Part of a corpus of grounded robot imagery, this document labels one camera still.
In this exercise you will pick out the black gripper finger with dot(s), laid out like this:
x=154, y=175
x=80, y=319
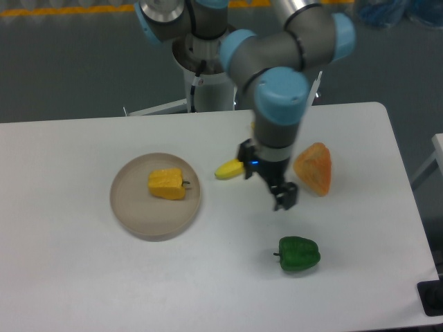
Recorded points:
x=285, y=195
x=246, y=155

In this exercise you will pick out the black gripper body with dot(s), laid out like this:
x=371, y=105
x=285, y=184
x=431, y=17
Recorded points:
x=273, y=174

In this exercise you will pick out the yellow bell pepper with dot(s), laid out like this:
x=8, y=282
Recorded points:
x=167, y=184

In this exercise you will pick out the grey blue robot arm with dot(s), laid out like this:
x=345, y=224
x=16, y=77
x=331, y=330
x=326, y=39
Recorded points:
x=268, y=72

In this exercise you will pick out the green bell pepper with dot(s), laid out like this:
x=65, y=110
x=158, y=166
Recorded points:
x=297, y=253

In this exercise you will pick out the beige round plate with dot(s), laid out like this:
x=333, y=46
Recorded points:
x=147, y=216

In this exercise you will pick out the yellow banana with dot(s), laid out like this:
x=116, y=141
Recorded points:
x=229, y=170

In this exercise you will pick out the orange bread wedge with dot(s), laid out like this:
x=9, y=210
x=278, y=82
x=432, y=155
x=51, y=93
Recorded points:
x=314, y=168

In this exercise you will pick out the yellow floor tape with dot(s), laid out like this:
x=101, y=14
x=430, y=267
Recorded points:
x=43, y=8

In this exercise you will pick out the white furniture at right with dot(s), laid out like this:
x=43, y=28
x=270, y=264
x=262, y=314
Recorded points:
x=430, y=165

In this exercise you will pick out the black device at edge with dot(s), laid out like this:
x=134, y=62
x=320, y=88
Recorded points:
x=430, y=294

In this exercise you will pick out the blue transparent bags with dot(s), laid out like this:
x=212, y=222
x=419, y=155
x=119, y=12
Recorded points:
x=386, y=14

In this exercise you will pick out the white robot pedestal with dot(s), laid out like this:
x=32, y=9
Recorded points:
x=211, y=90

